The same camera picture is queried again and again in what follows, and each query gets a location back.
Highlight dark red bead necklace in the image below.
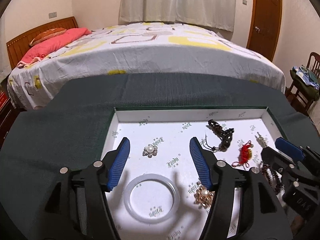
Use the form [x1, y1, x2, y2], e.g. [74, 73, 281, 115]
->
[260, 162, 286, 196]

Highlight dark carved pendant cord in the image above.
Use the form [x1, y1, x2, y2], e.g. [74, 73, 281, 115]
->
[202, 119, 235, 153]

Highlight rose gold pearl bracelet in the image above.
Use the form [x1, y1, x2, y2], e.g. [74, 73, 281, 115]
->
[194, 183, 216, 209]

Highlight pearl flower brooch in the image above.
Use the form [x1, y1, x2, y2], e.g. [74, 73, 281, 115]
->
[142, 145, 158, 158]

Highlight white jade bangle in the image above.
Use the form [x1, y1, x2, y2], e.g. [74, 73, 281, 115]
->
[123, 173, 180, 224]

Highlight red tassel gold charm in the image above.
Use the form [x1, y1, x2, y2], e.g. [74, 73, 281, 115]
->
[232, 140, 253, 169]

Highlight dark green tray box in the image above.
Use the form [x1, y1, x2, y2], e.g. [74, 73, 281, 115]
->
[103, 108, 284, 239]

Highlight wooden chair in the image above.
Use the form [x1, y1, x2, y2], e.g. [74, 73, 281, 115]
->
[285, 52, 319, 116]

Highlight dark grey table cloth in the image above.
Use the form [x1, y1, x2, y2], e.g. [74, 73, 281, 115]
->
[1, 73, 319, 239]

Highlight pile of clothes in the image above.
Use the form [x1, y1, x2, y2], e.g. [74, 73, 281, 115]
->
[290, 66, 319, 101]

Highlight dark wooden nightstand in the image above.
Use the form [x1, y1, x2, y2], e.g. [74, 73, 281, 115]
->
[0, 86, 25, 147]

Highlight brown wooden door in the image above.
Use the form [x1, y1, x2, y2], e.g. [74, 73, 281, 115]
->
[247, 0, 283, 61]

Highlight bed with patterned sheet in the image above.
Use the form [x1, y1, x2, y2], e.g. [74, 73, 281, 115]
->
[7, 22, 286, 110]

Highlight red gift boxes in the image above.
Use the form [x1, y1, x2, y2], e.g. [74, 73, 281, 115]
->
[0, 90, 9, 111]

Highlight pink folded blanket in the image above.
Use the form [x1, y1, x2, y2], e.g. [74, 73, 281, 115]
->
[16, 28, 92, 68]

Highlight orange brown pillow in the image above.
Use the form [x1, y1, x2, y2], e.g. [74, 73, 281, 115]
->
[29, 28, 67, 47]

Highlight white window curtain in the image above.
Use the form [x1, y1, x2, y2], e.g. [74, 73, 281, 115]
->
[118, 0, 235, 32]

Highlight wooden headboard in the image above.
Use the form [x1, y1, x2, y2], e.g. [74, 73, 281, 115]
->
[6, 16, 79, 71]

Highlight grey wall socket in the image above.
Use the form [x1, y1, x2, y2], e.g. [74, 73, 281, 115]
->
[48, 12, 57, 18]

